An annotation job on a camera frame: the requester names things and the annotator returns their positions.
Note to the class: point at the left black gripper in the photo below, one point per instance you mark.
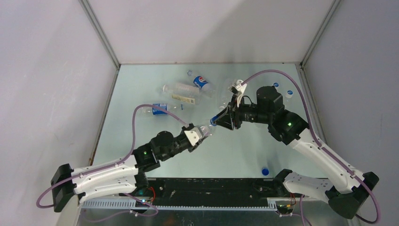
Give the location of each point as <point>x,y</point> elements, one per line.
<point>191,148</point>

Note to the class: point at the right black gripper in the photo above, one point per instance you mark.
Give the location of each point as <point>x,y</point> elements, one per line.
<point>225,118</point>

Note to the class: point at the blue bottle cap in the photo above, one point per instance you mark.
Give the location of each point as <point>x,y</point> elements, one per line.
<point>265,171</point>
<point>212,121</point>

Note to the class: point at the blue label pepsi bottle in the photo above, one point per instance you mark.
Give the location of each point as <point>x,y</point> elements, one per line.
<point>207,130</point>

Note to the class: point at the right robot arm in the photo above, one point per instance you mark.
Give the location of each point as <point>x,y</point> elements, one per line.
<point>344,188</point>

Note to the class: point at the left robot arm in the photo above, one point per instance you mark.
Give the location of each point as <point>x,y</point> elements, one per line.
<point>123,175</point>

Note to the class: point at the clear unlabelled bottle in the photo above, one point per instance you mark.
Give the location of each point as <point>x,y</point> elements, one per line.
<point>224,93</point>

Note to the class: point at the pepsi logo bottle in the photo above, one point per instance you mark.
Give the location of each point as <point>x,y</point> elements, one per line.
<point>206,87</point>

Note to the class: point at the yellow label clear bottle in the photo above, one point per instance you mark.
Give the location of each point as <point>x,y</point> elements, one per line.
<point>184,93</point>

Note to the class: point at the left circuit board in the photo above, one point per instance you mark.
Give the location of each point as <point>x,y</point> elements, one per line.
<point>141,204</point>

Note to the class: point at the circuit board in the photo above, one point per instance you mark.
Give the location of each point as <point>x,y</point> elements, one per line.
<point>141,204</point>
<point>285,210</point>

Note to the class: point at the right circuit board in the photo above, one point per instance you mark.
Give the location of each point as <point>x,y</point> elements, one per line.
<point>285,210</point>

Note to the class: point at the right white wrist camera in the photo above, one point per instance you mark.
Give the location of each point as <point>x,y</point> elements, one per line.
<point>237,89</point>

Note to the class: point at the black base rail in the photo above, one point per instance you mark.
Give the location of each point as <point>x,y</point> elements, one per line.
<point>214,192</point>

